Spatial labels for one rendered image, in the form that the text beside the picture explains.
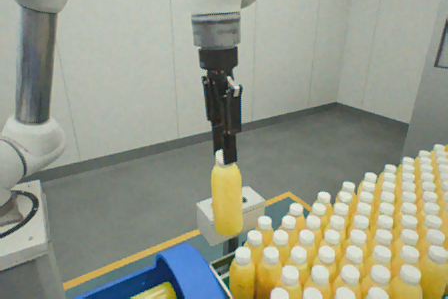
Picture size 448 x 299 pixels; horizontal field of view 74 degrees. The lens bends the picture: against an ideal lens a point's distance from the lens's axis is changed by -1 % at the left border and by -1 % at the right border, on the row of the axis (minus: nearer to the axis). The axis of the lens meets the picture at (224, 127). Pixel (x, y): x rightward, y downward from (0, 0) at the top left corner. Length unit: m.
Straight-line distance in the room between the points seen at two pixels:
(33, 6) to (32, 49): 0.13
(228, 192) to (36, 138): 0.73
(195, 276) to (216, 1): 0.47
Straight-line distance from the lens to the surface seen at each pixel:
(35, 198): 1.26
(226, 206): 0.67
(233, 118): 0.56
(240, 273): 0.83
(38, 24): 1.02
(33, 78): 1.08
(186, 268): 0.60
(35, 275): 1.23
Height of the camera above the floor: 1.67
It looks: 22 degrees down
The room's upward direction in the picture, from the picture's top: straight up
